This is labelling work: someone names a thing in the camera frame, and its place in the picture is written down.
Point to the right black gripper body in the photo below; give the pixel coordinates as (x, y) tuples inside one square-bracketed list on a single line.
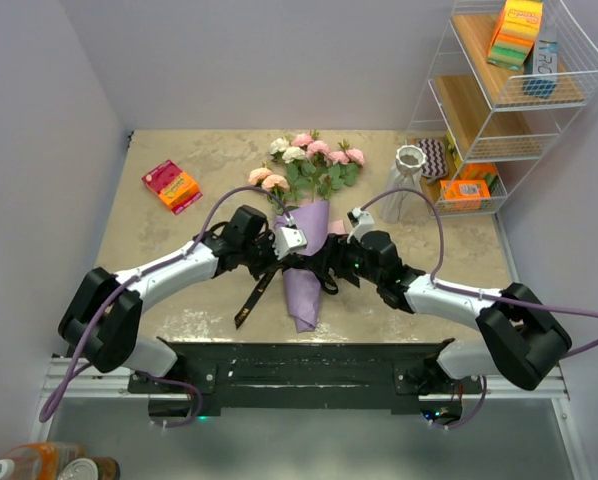
[(350, 259)]

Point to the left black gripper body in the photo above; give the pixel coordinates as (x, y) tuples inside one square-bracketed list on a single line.
[(259, 254)]

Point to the black gold-lettered ribbon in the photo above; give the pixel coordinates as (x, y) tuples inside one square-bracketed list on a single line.
[(317, 264)]

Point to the purple wrapping paper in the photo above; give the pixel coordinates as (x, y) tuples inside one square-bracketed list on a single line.
[(301, 287)]

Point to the pink white flower bunch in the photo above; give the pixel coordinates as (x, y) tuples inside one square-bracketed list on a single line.
[(303, 169)]

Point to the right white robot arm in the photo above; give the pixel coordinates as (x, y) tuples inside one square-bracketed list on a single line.
[(520, 340)]

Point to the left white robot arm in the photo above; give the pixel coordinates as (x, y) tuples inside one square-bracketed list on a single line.
[(101, 323)]

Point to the white ribbed vase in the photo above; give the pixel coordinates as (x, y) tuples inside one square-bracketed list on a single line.
[(404, 173)]

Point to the pink orange snack box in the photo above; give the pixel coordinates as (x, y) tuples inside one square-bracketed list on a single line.
[(174, 187)]

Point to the orange box on shelf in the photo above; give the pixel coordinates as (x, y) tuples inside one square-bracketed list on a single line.
[(463, 195)]

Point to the orange green sponge pack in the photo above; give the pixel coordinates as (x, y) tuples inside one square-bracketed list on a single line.
[(479, 171)]

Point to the blue white tall box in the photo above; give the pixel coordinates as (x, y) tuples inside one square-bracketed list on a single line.
[(541, 66)]

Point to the colourful sponge pack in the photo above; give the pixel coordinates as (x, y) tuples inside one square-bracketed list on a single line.
[(515, 33)]

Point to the metal tin can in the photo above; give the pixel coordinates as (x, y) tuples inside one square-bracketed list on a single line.
[(91, 468)]

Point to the orange juice bottle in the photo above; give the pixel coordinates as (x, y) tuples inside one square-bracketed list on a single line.
[(44, 460)]

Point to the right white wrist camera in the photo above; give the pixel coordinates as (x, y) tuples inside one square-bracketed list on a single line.
[(362, 222)]

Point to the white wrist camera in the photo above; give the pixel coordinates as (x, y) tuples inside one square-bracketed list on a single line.
[(288, 240), (362, 222)]

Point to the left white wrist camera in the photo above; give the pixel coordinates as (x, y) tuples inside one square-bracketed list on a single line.
[(288, 240)]

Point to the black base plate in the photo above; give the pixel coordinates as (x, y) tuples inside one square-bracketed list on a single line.
[(400, 378)]

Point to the white wire shelf rack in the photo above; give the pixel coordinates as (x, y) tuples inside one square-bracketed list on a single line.
[(478, 109)]

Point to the aluminium rail frame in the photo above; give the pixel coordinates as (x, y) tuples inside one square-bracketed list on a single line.
[(502, 433)]

